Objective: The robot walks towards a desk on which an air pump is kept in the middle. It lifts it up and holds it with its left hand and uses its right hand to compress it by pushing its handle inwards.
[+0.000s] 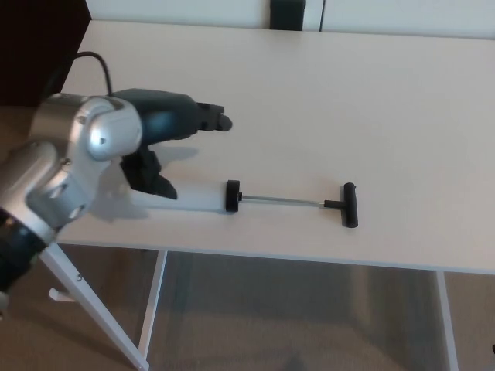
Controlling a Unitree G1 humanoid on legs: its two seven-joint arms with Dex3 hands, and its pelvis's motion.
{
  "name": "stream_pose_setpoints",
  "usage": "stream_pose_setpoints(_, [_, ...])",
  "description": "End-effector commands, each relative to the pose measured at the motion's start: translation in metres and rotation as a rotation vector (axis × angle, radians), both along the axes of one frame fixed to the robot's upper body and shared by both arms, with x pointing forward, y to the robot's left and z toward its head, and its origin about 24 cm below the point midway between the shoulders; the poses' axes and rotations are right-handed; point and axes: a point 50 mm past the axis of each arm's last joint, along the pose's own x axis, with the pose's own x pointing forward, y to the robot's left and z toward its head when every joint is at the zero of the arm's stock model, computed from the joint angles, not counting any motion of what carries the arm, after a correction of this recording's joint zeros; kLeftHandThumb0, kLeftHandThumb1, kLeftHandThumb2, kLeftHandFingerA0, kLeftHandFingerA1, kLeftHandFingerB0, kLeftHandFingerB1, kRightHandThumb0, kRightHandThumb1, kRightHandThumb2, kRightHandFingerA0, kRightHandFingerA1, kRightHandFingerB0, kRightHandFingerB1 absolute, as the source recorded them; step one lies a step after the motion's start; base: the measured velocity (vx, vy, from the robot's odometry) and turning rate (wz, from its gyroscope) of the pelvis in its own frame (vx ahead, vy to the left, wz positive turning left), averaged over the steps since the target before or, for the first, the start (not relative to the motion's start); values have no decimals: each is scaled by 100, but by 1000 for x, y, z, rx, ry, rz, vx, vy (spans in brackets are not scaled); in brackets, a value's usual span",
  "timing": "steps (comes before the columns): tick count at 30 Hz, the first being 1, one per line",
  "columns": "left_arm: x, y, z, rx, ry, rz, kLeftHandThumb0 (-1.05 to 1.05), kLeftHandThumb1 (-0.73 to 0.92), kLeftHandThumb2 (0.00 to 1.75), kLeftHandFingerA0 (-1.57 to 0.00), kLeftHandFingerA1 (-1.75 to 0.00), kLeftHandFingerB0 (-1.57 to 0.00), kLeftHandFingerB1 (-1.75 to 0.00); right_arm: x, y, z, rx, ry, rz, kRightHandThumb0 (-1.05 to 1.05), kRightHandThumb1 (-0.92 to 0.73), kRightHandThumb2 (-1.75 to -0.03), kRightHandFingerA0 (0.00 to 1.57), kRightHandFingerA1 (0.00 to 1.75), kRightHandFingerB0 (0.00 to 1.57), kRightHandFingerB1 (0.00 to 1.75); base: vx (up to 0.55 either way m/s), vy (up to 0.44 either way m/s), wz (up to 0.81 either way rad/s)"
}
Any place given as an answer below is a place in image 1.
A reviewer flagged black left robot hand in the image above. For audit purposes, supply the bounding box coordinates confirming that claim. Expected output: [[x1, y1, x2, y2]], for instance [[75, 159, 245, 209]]
[[114, 87, 234, 200]]

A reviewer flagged white air pump black handle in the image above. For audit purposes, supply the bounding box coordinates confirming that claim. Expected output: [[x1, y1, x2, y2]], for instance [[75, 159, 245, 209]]
[[127, 179, 359, 230]]

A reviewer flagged white cabinet row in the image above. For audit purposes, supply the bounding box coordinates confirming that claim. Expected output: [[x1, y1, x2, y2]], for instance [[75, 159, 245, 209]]
[[84, 0, 495, 39]]

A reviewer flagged dark brown cabinet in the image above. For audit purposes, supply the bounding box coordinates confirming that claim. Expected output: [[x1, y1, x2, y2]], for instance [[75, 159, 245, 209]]
[[0, 0, 92, 107]]

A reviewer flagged small white peg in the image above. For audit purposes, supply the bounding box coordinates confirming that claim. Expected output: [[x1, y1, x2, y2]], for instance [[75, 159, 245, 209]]
[[49, 288, 74, 303]]

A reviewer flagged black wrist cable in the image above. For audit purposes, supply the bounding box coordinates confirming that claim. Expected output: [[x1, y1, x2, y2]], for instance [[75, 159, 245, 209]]
[[46, 52, 115, 96]]

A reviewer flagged black wall socket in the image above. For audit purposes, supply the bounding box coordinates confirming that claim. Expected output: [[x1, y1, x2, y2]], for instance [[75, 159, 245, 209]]
[[269, 0, 306, 30]]

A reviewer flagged white desk leg frame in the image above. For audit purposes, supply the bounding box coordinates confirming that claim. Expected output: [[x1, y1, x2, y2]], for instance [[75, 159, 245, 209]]
[[38, 243, 168, 370], [435, 270, 459, 371]]

